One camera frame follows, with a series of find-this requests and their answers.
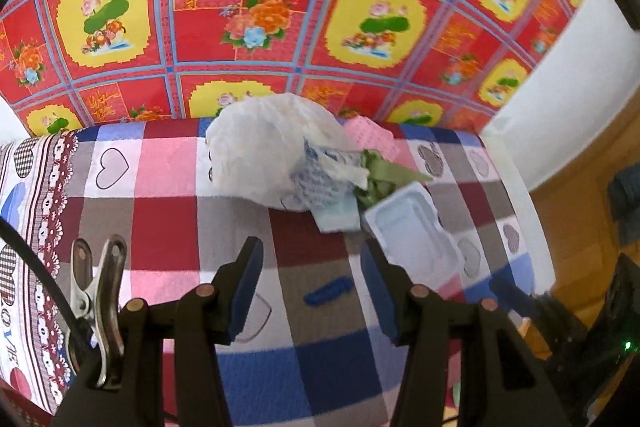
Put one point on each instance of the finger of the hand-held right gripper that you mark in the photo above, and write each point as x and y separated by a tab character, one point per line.
522	299

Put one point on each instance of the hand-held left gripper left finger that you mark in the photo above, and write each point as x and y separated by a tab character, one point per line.
248	287

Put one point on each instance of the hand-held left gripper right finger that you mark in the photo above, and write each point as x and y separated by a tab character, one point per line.
380	297

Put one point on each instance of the white plastic tray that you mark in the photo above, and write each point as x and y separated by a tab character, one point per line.
410	232

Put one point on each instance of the small blue plastic piece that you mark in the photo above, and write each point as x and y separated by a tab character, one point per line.
327	294

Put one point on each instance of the light blue face mask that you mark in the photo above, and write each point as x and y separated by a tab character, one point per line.
340	219

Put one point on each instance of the white table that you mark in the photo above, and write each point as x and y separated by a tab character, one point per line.
530	212

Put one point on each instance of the checkered heart tablecloth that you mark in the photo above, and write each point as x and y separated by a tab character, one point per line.
165	217

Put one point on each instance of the green ribbon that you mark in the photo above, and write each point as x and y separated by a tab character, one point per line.
385	179

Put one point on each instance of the white bag with blue print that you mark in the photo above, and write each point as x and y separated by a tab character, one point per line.
312	184

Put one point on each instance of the white tissue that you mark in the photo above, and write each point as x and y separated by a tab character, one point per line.
350	172

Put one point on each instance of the white plastic bag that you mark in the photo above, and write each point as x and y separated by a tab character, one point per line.
260	147

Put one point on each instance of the metal spring clip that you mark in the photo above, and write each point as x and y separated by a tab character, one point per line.
97	302

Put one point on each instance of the pink paper sheet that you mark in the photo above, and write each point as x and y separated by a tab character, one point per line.
372	137

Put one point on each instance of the red yellow printed wall cloth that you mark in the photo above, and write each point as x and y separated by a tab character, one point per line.
300	7

